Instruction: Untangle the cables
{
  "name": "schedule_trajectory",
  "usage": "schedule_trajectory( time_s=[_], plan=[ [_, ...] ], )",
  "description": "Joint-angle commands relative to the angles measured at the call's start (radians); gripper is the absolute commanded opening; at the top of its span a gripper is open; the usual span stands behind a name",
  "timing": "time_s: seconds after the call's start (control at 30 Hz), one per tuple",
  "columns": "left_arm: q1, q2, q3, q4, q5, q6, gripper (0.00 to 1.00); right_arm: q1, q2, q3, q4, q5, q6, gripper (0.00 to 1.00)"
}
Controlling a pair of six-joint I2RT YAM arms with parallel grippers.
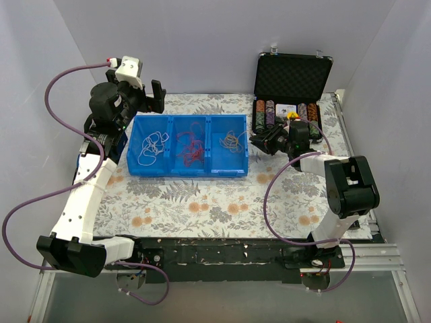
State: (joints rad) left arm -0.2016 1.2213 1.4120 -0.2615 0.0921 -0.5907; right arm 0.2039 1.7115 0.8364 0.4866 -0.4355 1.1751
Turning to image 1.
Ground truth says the red orange cable tangle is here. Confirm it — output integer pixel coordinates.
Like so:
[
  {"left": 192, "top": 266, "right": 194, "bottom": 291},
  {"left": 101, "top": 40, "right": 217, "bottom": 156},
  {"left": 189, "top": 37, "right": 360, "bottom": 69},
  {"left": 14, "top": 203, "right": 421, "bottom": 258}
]
[{"left": 218, "top": 130, "right": 246, "bottom": 156}]

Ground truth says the white thin cable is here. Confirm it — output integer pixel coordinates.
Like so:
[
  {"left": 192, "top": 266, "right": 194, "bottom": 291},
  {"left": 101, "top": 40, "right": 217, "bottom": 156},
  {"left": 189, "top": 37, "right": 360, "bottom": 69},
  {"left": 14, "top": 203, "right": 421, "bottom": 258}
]
[{"left": 136, "top": 131, "right": 171, "bottom": 167}]

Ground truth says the red thin cable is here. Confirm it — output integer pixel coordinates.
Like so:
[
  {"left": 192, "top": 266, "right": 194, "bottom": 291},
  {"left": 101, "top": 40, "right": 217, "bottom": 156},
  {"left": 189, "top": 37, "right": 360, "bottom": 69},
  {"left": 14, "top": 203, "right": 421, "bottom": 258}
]
[{"left": 174, "top": 121, "right": 207, "bottom": 168}]

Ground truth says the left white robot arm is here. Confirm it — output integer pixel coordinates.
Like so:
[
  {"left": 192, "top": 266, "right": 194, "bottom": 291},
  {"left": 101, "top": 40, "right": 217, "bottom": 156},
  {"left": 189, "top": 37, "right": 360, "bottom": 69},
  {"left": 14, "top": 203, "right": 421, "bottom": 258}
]
[{"left": 36, "top": 69, "right": 166, "bottom": 277}]

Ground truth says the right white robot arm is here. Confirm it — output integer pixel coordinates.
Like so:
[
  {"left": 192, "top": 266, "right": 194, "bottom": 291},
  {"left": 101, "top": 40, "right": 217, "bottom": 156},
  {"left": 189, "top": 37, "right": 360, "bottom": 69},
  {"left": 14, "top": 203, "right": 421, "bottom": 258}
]
[{"left": 250, "top": 118, "right": 380, "bottom": 268}]

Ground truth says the blue three-compartment bin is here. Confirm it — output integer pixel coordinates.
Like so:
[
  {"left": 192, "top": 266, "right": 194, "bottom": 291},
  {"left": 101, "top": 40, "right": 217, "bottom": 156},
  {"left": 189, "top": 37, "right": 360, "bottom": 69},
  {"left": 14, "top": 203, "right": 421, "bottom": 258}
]
[{"left": 127, "top": 114, "right": 248, "bottom": 178}]

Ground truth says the black poker chip case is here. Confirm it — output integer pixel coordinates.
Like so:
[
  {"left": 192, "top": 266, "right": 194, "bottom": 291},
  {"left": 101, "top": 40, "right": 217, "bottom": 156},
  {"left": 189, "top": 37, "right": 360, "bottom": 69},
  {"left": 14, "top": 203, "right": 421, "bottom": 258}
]
[{"left": 252, "top": 49, "right": 333, "bottom": 143}]

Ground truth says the black base beam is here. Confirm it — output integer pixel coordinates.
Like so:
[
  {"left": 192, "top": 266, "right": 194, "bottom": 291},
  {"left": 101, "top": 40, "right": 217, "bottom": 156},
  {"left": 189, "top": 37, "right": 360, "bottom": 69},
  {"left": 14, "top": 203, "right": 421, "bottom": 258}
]
[{"left": 107, "top": 238, "right": 345, "bottom": 284}]

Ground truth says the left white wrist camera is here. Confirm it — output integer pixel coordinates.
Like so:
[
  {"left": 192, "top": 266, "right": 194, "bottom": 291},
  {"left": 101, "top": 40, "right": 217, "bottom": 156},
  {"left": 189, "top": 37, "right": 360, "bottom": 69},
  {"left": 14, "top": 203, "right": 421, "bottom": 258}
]
[{"left": 115, "top": 56, "right": 143, "bottom": 89}]

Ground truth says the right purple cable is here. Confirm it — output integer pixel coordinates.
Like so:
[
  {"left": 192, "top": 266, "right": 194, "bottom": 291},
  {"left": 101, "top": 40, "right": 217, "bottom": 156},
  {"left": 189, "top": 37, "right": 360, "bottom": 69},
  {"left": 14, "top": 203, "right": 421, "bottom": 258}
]
[{"left": 262, "top": 116, "right": 357, "bottom": 293}]

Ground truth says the purple cable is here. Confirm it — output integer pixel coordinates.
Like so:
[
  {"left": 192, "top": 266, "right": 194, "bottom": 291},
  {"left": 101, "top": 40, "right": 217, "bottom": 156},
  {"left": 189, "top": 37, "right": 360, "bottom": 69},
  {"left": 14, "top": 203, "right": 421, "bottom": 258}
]
[
  {"left": 262, "top": 116, "right": 357, "bottom": 293},
  {"left": 1, "top": 59, "right": 170, "bottom": 306}
]

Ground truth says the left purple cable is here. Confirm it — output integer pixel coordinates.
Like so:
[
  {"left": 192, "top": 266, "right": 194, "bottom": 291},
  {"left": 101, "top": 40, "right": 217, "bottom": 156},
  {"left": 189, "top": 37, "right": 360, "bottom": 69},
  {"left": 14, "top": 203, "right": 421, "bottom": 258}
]
[{"left": 1, "top": 59, "right": 170, "bottom": 306}]

